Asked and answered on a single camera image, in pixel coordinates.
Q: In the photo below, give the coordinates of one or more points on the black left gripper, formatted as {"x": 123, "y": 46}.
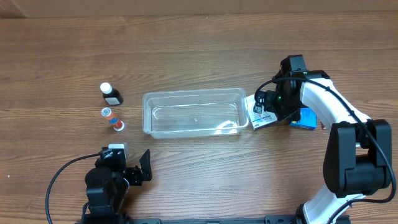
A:
{"x": 145, "y": 159}

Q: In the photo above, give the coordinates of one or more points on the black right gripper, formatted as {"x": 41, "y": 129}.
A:
{"x": 291, "y": 113}

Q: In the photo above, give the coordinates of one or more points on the blue VapoDrops box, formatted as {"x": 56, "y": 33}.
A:
{"x": 308, "y": 120}

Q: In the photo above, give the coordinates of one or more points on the orange tube white cap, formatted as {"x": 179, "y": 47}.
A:
{"x": 114, "y": 121}

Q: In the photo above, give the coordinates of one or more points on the white bandage box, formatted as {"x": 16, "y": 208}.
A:
{"x": 259, "y": 120}

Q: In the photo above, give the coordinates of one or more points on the dark bottle white cap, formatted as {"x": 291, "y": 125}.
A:
{"x": 110, "y": 94}

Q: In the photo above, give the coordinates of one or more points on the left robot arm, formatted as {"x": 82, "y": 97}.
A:
{"x": 108, "y": 184}

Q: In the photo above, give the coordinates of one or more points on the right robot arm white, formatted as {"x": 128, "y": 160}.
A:
{"x": 358, "y": 161}

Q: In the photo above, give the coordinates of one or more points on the clear plastic container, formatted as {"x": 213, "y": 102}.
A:
{"x": 194, "y": 113}

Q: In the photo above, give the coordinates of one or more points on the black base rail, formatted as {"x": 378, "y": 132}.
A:
{"x": 268, "y": 219}

